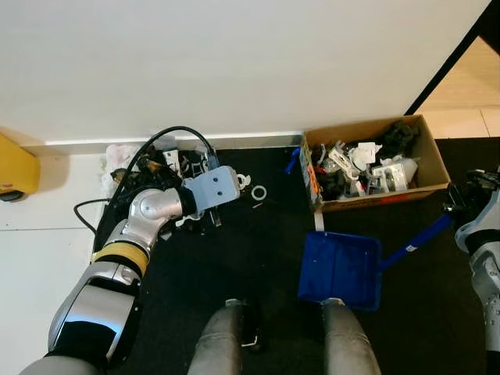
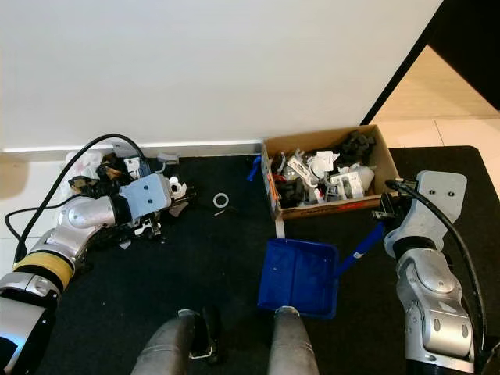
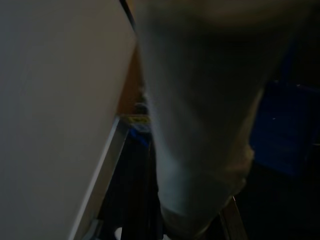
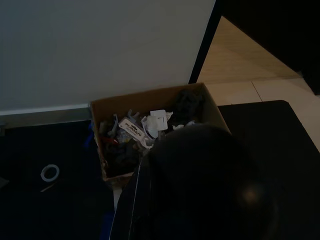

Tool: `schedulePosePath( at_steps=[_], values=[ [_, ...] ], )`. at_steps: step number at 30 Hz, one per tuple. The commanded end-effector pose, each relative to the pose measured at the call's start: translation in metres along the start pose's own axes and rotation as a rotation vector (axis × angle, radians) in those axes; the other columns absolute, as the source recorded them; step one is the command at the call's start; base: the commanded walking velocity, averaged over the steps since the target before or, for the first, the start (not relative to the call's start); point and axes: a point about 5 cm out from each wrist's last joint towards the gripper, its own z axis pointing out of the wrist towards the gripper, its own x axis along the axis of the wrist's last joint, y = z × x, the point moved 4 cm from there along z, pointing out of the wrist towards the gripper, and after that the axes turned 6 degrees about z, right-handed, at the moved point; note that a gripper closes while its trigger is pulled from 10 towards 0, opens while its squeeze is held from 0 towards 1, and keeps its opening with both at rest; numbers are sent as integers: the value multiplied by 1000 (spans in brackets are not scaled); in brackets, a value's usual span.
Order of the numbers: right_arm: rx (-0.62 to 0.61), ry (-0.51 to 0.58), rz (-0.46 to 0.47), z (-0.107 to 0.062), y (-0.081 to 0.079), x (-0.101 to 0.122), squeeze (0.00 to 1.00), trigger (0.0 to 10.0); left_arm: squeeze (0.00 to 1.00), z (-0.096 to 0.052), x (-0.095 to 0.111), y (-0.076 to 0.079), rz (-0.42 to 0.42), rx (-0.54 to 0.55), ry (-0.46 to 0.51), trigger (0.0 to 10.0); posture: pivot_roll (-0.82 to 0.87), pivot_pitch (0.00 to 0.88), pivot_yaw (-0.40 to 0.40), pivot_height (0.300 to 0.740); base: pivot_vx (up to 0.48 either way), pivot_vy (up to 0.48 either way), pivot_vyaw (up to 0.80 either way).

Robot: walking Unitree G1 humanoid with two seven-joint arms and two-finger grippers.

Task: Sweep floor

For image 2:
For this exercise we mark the blue plastic dustpan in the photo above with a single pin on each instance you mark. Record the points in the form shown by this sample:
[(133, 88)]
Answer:
[(297, 277)]

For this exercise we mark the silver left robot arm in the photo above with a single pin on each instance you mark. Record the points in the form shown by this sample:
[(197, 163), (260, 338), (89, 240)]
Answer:
[(78, 226)]

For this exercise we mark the black floor mat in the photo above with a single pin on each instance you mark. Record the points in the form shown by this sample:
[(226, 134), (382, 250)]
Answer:
[(203, 266)]

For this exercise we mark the brown cardboard box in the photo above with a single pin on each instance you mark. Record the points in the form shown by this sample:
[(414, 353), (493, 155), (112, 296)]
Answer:
[(388, 168)]

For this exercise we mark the white and black junk heap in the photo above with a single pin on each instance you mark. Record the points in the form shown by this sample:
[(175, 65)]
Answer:
[(328, 176), (82, 164)]

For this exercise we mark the white skirting board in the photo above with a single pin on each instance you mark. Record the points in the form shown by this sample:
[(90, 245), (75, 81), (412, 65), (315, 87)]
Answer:
[(203, 148)]

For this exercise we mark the white tape strip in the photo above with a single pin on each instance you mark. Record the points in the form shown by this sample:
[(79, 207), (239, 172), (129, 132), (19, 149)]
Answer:
[(280, 229)]

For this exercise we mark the small blue tape piece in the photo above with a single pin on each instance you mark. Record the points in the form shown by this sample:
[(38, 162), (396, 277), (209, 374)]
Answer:
[(252, 166)]

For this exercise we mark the grey left robot leg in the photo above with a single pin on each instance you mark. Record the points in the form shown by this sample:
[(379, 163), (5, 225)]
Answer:
[(164, 348)]

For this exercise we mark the grey robot leg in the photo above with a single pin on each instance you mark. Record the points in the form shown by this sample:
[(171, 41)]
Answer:
[(164, 348), (293, 348)]

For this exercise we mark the grey right robot leg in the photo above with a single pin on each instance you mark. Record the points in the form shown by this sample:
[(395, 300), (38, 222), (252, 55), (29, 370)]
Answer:
[(293, 348)]

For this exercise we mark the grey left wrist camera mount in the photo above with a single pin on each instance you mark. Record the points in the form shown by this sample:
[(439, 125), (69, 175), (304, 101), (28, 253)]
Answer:
[(150, 195)]

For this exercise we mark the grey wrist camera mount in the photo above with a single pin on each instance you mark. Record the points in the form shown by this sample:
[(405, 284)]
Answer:
[(441, 199), (150, 195)]

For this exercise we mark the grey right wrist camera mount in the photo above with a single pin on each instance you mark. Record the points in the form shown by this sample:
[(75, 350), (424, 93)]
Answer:
[(441, 199)]

